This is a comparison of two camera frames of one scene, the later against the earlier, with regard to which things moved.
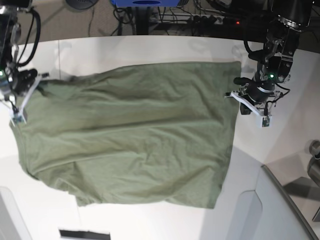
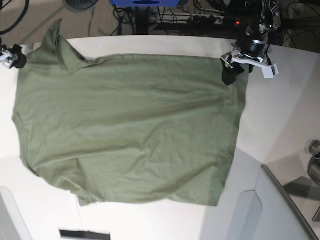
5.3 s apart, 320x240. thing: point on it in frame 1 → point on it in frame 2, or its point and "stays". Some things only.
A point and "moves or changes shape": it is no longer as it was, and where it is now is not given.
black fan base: [82, 4] stays
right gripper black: [258, 91] → [251, 43]
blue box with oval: [146, 3] stays
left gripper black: [23, 79] → [20, 60]
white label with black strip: [79, 233] stays
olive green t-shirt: [152, 132] moves or changes shape
